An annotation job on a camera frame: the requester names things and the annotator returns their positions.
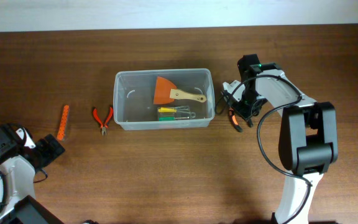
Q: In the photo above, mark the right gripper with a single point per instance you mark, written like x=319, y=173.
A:
x=243, y=111

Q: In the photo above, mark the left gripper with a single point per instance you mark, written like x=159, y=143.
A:
x=52, y=147

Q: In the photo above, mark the orange drill bit holder strip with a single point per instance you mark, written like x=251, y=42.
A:
x=63, y=123

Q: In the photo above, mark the orange-black needle nose pliers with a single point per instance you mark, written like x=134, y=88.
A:
x=233, y=120

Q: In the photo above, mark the orange scraper with wooden handle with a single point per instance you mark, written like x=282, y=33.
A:
x=166, y=92

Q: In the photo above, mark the clear case of screwdrivers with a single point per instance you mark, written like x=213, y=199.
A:
x=175, y=113

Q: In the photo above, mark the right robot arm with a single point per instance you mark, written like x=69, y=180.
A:
x=307, y=143

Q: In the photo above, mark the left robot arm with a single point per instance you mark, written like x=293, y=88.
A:
x=21, y=159

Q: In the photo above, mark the clear plastic container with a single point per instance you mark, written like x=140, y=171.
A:
x=134, y=94

